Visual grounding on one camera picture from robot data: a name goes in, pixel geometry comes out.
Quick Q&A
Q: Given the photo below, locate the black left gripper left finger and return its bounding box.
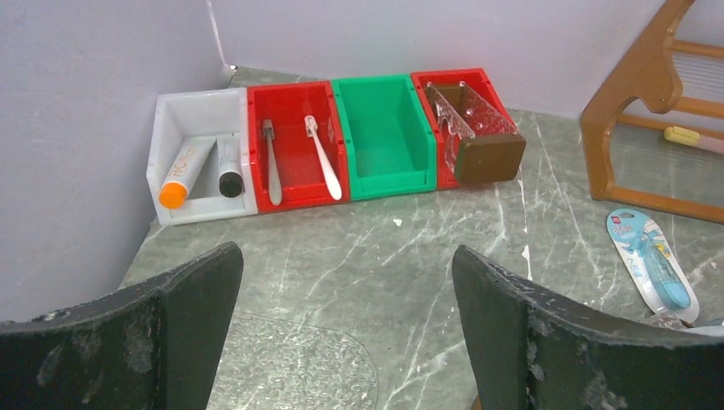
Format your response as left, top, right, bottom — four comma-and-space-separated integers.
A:
1, 242, 244, 409

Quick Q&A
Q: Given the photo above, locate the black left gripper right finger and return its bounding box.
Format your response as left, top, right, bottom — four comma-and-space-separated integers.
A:
452, 245, 723, 409

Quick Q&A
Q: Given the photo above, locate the grey toothbrush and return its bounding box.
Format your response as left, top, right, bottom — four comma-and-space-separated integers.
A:
262, 119, 283, 206

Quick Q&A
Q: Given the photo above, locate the toothpaste tube orange cap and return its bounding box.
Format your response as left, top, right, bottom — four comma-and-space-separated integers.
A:
158, 136, 215, 209

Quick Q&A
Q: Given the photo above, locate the cream toothbrush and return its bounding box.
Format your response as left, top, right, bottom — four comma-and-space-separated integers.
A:
304, 115, 342, 201

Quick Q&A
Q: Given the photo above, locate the brown wooden block holder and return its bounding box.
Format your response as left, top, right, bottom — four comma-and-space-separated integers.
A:
425, 81, 527, 186

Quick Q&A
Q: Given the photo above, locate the red bin with holder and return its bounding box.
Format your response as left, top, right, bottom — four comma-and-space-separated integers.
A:
411, 67, 515, 190

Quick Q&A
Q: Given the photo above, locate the red bin with toothbrushes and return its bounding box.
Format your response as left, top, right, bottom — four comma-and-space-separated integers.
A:
247, 80, 351, 214

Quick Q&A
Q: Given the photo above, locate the white plastic bin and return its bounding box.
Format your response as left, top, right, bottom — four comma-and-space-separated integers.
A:
146, 88, 259, 226

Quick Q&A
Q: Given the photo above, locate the green plastic bin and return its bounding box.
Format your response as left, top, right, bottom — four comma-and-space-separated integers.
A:
331, 74, 438, 201

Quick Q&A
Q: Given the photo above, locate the yellow pink marker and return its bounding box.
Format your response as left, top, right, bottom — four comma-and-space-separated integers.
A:
663, 126, 723, 154

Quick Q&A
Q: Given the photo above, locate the wooden shelf rack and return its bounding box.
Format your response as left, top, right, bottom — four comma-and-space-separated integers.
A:
581, 1, 723, 223

